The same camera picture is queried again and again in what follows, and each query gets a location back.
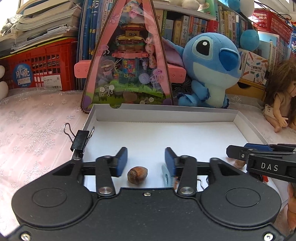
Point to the blue and white plush toy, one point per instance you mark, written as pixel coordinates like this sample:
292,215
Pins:
233,4

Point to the red plastic basket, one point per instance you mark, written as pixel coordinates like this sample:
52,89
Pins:
270,22

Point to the person's right hand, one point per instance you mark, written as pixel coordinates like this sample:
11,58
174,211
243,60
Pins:
292,204

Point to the blue upright booklets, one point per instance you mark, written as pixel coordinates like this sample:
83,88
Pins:
92,27

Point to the blue printed bag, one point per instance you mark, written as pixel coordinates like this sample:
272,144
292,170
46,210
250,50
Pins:
292,39

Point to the stack of paper books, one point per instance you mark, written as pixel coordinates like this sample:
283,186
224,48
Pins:
46,20

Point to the pink snowflake tablecloth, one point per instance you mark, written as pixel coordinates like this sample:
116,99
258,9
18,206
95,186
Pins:
34,129

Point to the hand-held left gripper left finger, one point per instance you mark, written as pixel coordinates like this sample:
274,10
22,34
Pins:
122,162

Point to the red plastic crate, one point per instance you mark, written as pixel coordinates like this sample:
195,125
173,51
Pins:
50,60

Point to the triangular pink toy display case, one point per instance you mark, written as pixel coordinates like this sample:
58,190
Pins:
129,58

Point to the white cardboard box lid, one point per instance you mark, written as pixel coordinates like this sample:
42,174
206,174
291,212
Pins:
150,136

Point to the coloured pencil box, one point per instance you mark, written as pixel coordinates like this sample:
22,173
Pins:
254,67

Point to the brown acorn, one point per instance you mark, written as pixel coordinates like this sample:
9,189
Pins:
137,175

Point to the blue alien plush toy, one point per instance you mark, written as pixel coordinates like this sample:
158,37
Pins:
208,69

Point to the row of shelved books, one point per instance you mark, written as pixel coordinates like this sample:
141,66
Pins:
185,27

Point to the blue ball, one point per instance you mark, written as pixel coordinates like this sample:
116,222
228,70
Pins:
249,39

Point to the brown-haired doll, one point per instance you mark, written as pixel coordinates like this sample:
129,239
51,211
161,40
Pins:
281,104

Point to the blue hair clip with bears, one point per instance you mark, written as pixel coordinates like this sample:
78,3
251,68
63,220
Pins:
165,173

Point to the wooden drawer box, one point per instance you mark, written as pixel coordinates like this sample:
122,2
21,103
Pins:
245,90

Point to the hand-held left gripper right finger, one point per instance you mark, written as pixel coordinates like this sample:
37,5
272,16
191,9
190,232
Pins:
168,162

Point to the small tan nut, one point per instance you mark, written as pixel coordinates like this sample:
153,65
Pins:
239,163

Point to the blue robot cat plush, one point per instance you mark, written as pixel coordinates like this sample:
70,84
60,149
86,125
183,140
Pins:
2,89

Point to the grey cloth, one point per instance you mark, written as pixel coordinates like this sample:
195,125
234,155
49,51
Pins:
7,25

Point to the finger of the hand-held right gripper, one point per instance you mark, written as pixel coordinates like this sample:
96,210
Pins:
235,153
254,146

